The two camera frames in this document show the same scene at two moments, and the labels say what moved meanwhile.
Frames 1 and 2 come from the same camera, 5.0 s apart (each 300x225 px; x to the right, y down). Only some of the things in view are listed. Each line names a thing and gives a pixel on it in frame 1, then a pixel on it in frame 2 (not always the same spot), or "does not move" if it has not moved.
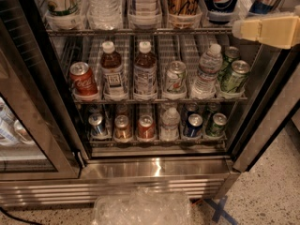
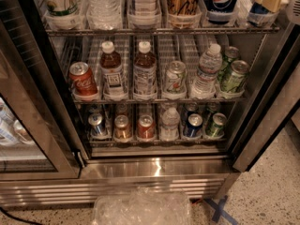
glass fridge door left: x=37 y=140 does not move
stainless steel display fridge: x=131 y=87 does not move
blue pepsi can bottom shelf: x=194 y=127 does not move
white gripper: x=271 y=30 to x=294 y=4
